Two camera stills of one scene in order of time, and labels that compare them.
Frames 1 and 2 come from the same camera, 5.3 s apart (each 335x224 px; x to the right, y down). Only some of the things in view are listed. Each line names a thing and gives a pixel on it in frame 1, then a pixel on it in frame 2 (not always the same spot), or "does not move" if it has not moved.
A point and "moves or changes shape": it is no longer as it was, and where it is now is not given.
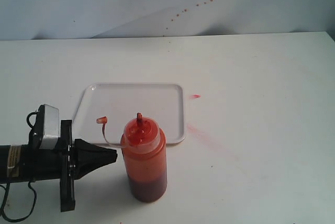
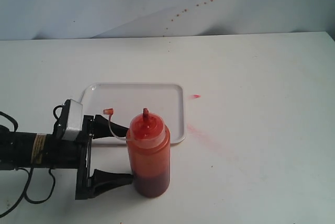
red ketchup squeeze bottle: [144, 149] moves or changes shape
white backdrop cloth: [57, 6] does not move
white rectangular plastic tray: [104, 109] does not move
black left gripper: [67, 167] to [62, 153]
